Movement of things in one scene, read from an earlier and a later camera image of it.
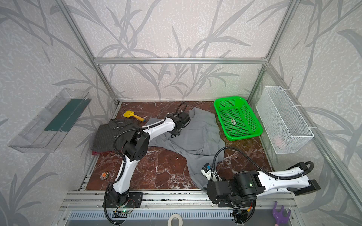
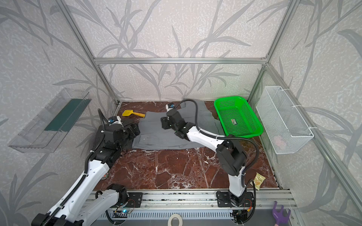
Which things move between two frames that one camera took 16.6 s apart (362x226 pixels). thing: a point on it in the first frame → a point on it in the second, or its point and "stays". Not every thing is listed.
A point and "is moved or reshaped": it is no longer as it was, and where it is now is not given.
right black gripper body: (214, 189) → (165, 122)
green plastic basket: (236, 118) stays
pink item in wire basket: (278, 141) stays
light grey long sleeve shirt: (200, 141) is moved or reshaped
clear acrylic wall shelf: (45, 133) stays
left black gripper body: (182, 121) → (133, 130)
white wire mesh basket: (286, 130) stays
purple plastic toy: (280, 219) stays
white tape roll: (175, 215) stays
